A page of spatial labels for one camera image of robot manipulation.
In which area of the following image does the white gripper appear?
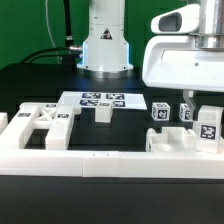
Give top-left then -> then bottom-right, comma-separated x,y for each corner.
142,0 -> 224,116

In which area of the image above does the white chair seat part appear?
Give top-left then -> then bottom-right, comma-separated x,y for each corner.
145,126 -> 224,154

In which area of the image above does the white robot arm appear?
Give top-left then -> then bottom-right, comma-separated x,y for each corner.
78,0 -> 224,105

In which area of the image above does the white sheet with markers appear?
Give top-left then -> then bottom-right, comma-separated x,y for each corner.
58,91 -> 147,110

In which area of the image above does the white U-shaped obstacle fence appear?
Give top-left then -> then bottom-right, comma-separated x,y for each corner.
0,142 -> 224,179

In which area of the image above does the white block left edge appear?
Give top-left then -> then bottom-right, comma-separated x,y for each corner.
0,112 -> 8,134

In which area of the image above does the black cable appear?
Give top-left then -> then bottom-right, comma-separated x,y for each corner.
19,45 -> 84,64

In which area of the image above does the black hose upright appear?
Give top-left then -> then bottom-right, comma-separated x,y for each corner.
63,0 -> 73,47

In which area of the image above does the white chair back frame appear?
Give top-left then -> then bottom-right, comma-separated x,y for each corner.
0,103 -> 81,151

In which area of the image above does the thin grey cable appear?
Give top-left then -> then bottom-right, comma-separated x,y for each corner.
45,0 -> 63,65

